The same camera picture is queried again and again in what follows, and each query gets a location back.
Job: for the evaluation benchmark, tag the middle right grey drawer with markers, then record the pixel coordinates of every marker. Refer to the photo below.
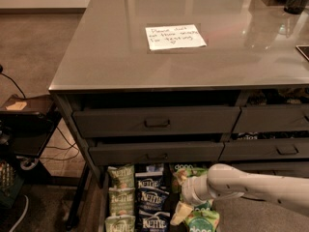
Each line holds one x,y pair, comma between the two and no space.
266,149

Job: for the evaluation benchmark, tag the green Dang bag back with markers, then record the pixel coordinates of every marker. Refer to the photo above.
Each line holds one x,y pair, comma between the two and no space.
182,171

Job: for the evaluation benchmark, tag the green Kettle chip bag middle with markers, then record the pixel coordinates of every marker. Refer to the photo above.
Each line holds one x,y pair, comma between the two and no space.
121,201

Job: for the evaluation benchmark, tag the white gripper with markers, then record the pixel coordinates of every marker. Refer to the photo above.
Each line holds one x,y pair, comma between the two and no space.
192,189

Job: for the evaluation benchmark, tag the green Kettle chip bag front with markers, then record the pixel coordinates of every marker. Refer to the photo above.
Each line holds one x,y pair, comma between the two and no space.
125,223

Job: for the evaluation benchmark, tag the middle left grey drawer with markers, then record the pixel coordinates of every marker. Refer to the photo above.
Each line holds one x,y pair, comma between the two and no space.
107,154

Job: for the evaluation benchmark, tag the grey metal drawer cabinet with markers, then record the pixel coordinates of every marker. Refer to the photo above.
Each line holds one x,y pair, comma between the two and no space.
251,58

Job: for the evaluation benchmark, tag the green Dang bag front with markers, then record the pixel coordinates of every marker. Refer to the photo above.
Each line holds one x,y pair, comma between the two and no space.
202,221

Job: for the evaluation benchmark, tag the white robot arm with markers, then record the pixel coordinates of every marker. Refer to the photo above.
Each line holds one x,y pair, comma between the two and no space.
224,181

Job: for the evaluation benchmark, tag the grey drawer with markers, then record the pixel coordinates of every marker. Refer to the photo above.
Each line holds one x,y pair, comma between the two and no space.
266,149
292,169
155,120
273,117
107,154

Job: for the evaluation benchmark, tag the blue Kettle chip bag front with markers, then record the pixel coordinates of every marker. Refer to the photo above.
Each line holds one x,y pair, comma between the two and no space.
157,222

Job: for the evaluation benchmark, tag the bottom right grey drawer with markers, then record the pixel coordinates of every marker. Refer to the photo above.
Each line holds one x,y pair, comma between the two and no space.
292,169

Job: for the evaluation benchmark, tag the white handwritten paper note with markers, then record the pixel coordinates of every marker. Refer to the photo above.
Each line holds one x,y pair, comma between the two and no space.
173,37

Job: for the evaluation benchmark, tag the blue kettle chip bag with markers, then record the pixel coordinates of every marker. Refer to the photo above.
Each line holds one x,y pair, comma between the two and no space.
151,177
157,222
151,199

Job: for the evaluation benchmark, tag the green kettle chip bag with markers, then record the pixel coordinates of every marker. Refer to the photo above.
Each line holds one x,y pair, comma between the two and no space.
125,223
122,177
121,201

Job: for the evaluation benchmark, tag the open bottom left drawer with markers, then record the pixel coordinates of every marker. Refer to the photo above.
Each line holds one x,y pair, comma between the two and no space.
168,207

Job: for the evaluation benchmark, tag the top left grey drawer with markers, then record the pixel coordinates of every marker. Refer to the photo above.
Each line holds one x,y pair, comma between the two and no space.
155,120

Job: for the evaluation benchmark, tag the top right grey drawer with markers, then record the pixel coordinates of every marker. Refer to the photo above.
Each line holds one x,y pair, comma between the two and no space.
273,117

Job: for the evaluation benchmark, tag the green Kettle chip bag back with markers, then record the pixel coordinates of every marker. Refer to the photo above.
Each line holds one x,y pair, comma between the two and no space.
122,177

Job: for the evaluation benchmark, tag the black side cart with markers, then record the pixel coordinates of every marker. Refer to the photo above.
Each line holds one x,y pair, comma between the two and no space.
26,127

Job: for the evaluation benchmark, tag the blue Kettle chip bag back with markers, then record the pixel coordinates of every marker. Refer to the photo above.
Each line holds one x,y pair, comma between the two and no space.
151,177

